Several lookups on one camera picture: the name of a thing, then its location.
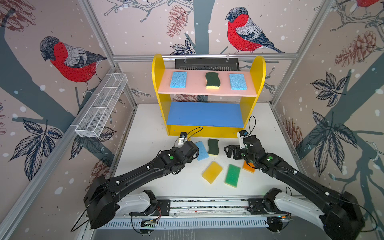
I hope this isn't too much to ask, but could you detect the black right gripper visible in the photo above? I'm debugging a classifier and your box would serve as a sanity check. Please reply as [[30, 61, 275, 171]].
[[222, 145, 257, 166]]

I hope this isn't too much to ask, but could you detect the green yellow scouring sponge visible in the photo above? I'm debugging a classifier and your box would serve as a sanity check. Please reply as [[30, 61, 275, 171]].
[[208, 139, 219, 156], [205, 72, 221, 90]]

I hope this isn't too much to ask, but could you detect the yellow orange sponge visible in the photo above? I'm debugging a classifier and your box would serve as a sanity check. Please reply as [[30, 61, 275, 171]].
[[202, 161, 223, 184]]

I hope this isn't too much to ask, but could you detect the light blue sponge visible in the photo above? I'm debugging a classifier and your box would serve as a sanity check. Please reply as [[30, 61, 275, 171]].
[[195, 141, 209, 161], [170, 72, 187, 89], [229, 74, 247, 91]]

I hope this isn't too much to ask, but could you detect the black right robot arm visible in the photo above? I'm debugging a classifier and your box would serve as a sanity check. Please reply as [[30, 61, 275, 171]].
[[224, 135, 365, 240]]

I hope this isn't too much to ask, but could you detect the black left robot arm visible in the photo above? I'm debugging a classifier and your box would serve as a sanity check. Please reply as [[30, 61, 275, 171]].
[[84, 141, 199, 229]]

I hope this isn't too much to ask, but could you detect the yellow shelf unit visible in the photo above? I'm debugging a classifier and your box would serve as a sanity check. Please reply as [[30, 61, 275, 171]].
[[152, 54, 267, 138]]

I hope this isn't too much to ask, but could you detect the black perforated metal tray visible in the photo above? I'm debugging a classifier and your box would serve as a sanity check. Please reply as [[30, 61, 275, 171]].
[[175, 59, 240, 72]]

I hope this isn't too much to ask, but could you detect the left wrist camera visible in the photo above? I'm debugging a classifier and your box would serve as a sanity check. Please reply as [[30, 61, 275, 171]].
[[177, 132, 188, 147]]

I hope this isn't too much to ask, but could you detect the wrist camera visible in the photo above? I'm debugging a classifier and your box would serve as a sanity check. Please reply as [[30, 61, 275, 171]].
[[177, 132, 188, 147], [237, 130, 249, 143]]

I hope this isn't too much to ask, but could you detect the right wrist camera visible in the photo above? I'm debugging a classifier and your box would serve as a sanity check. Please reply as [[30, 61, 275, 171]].
[[237, 130, 249, 143]]

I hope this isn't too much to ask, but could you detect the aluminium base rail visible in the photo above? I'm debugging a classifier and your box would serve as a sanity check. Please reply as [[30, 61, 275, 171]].
[[103, 195, 289, 222]]

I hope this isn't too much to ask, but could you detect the white wire basket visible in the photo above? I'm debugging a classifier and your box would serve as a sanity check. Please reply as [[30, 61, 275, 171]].
[[75, 73, 128, 138]]

